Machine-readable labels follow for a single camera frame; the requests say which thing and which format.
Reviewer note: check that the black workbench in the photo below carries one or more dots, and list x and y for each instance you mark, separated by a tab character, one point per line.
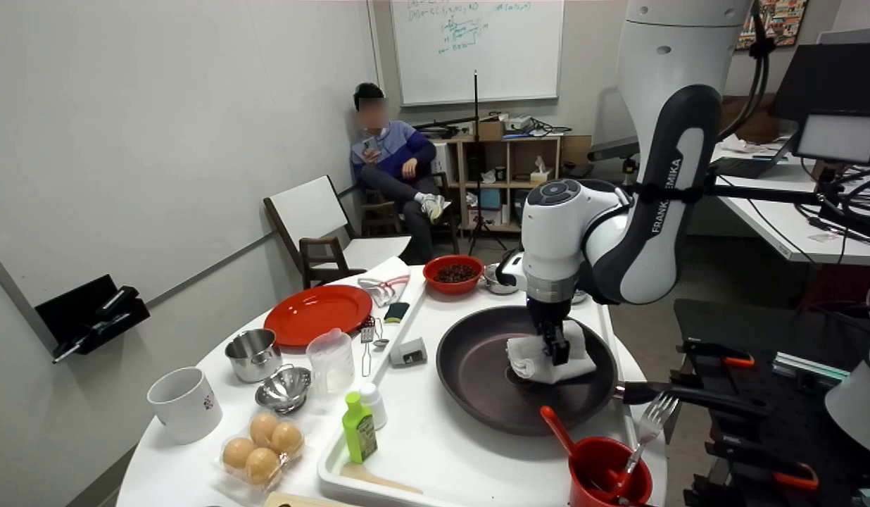
781	411

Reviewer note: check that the small white bottle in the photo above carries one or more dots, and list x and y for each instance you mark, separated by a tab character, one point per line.
374	403

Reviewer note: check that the small grey cylinder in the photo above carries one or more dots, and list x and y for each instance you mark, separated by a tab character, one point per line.
408	353

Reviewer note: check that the large whiteboard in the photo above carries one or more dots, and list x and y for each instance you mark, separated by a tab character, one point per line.
481	46

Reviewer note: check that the white kitchen towel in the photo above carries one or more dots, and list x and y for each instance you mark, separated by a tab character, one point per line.
527	360

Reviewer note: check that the silver fork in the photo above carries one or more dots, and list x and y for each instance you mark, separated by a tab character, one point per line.
651	422

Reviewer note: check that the steel cup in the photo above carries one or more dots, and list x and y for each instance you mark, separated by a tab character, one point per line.
253	356

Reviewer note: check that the brown bag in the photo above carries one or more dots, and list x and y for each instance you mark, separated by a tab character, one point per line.
767	115

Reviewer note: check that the clear glass measuring cup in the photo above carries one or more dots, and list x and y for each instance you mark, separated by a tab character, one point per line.
330	366

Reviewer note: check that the clear plastic egg carton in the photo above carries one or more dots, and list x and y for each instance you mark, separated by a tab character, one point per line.
229	483

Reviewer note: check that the white mug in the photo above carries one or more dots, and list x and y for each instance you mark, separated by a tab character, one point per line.
184	405

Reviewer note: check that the small dark rectangular block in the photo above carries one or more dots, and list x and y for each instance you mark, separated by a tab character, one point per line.
398	310

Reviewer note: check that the wooden shelf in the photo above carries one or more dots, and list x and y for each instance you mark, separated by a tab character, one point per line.
509	184

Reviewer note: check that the teal tool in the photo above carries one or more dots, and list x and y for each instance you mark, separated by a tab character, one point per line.
810	366

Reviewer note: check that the black tripod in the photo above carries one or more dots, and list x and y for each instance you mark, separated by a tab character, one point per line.
475	141

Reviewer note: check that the white plastic tray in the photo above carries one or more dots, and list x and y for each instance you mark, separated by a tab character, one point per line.
416	459

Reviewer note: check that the white desk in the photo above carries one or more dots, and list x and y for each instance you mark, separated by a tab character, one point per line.
789	225

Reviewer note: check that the red plate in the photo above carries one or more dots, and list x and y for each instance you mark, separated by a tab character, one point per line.
316	313

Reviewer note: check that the black frying pan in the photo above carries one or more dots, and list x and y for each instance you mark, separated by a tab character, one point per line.
481	376

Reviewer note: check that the red utensil cup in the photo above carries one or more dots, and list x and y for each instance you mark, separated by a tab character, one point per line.
603	475

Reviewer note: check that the red bowl with beans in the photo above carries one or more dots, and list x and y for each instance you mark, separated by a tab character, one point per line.
454	277

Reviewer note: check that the computer monitor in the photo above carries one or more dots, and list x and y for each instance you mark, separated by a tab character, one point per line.
831	93

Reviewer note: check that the seated person blue sweater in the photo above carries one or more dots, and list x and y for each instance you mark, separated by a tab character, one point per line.
395	159

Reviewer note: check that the brown egg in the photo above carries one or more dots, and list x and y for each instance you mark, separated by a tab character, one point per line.
263	462
239	451
289	438
263	427

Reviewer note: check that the colourful poster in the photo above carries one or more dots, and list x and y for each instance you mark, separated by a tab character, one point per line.
781	24

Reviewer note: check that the light wooden stick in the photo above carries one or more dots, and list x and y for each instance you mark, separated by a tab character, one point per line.
378	480

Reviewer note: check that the black wall holder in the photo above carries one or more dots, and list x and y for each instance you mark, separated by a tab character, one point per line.
87	313

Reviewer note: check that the white wooden chair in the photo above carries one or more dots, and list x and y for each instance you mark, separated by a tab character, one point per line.
322	220

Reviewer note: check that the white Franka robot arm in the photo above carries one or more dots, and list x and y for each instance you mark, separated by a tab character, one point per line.
677	75

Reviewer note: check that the red spatula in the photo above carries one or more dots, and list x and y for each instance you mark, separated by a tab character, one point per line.
558	429

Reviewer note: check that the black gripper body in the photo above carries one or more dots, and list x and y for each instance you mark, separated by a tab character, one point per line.
554	320

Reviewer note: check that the white cone shade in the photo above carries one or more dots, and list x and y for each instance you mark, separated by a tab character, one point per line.
860	403

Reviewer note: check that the green squeeze bottle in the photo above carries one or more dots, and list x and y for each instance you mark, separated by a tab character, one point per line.
358	432

